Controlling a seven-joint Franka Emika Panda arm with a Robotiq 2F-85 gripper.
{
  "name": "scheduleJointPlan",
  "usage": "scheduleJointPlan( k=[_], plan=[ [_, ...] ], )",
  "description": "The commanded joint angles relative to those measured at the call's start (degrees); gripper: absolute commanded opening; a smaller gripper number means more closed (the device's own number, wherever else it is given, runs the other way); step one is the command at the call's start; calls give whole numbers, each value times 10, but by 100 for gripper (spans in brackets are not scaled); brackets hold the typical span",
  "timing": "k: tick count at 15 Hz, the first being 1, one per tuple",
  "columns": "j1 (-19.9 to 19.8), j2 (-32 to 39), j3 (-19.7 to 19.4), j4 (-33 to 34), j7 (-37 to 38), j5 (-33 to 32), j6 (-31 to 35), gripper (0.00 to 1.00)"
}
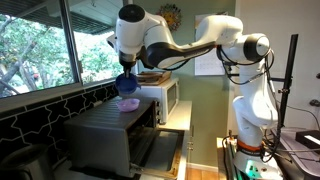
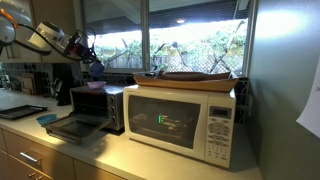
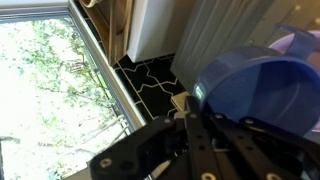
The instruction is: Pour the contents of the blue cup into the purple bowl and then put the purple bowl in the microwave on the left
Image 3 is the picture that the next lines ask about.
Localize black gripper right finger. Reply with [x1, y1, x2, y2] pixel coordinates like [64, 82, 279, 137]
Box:
[209, 113, 320, 180]

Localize blue plastic bowl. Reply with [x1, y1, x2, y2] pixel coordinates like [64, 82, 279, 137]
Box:
[193, 23, 320, 138]

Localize grey window frame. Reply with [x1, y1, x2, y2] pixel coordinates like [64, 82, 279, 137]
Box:
[0, 0, 148, 134]

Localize white microwave oven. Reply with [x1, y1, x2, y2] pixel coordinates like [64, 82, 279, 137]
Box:
[126, 0, 196, 64]

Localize purple plastic bowl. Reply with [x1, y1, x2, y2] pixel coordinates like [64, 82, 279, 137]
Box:
[268, 29, 320, 134]

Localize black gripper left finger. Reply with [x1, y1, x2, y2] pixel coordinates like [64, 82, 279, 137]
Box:
[89, 95, 224, 180]

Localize black silver toaster oven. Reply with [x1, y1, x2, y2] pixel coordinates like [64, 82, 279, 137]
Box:
[170, 0, 320, 95]

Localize light wooden tray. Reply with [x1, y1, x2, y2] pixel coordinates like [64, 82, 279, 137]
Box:
[78, 0, 135, 67]

